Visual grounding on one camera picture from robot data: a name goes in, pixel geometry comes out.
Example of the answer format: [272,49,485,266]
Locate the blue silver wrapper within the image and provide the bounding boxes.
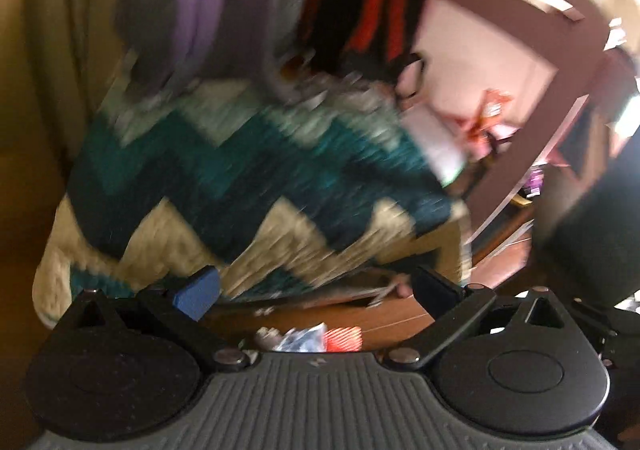
[255,322,328,354]

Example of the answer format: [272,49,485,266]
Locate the purple grey quilted bag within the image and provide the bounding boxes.
[115,0,326,103]

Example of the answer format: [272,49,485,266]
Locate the dark trash bin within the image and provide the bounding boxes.
[530,150,640,311]

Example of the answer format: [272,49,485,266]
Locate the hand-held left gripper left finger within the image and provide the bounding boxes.
[52,266,253,373]

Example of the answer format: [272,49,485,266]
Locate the teal cream zigzag blanket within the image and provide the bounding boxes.
[32,77,473,328]

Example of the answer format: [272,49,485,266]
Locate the purple toy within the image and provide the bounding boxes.
[522,164,546,197]

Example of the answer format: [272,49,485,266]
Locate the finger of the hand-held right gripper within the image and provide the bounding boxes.
[572,297,640,371]

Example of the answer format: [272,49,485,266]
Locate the pink chair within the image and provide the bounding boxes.
[400,0,640,243]

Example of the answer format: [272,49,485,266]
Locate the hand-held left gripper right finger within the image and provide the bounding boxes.
[385,266,581,373]

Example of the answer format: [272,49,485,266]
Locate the white book green edge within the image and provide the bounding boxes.
[400,105,473,188]

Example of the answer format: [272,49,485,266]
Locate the black red backpack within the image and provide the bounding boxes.
[295,0,436,83]

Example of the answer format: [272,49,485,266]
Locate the red white striped wrapper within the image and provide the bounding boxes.
[324,325,364,354]

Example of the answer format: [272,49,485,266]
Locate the orange snack packet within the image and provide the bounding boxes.
[462,89,517,143]

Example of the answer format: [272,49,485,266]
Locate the crumpled pale wrapper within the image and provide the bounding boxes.
[367,279,413,307]

